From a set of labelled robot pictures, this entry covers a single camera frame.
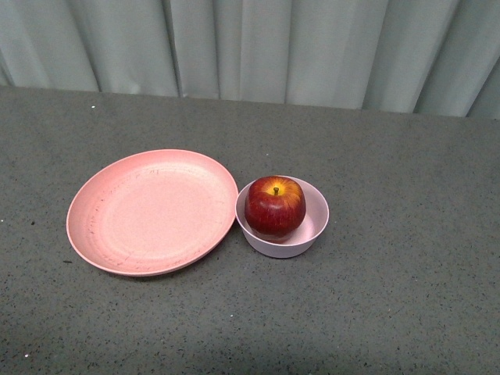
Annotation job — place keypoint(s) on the pink round plate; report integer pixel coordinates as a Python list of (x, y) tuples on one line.
[(152, 213)]

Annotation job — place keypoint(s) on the grey-white curtain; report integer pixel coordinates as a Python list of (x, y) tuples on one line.
[(436, 57)]

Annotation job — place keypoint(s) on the red apple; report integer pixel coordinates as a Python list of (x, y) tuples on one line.
[(274, 207)]

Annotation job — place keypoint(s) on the light pink bowl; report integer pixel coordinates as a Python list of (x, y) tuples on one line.
[(316, 219)]

